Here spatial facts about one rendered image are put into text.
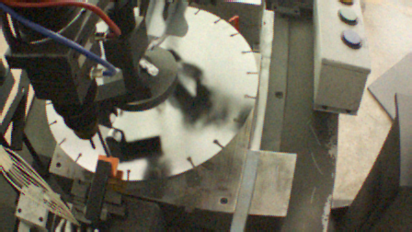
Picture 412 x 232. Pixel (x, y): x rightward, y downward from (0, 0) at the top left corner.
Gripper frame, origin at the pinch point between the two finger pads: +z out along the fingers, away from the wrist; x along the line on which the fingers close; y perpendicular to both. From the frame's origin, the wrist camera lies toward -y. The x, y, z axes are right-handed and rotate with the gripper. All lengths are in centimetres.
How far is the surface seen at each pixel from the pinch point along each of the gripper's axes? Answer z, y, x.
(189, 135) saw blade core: 7.1, 13.4, 0.6
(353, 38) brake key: -8.5, 10.3, 34.9
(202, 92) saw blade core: 3.8, 8.9, 4.5
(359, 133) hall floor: 44, -20, 117
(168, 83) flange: 4.0, 5.9, 1.0
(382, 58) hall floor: 17, -41, 155
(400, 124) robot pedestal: 4, 23, 50
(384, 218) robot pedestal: 28, 31, 55
